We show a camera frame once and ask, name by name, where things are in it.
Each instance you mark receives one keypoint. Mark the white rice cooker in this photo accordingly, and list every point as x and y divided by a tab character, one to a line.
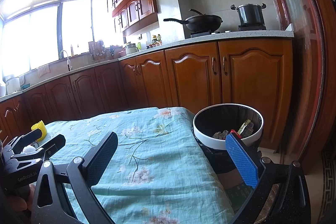
131	48

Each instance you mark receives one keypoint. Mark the yellow ribbed cup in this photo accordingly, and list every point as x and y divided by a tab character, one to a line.
41	126

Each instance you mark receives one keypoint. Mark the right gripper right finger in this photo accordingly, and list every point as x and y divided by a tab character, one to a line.
245	159

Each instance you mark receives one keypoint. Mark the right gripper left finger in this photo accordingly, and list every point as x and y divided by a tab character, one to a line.
98	157

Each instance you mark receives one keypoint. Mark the black cooking pot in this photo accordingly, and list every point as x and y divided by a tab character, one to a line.
251	16

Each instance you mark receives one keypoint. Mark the white rim trash bin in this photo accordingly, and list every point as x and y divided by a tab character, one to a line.
225	117

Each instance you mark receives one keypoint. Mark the light blue floral tablecloth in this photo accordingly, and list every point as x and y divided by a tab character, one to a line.
158	174

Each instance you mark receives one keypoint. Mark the wooden glass door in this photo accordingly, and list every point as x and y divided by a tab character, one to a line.
311	117

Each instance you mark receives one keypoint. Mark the kitchen faucet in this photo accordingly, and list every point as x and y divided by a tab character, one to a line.
63	54

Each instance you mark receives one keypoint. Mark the lower wooden kitchen cabinets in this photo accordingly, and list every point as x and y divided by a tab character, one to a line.
256	72

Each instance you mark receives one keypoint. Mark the left hand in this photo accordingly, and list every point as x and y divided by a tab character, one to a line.
19	204

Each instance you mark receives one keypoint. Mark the black wok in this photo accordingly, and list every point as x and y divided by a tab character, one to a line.
199	22

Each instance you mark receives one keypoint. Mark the green apple juice pouch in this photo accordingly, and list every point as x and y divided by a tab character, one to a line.
246	129

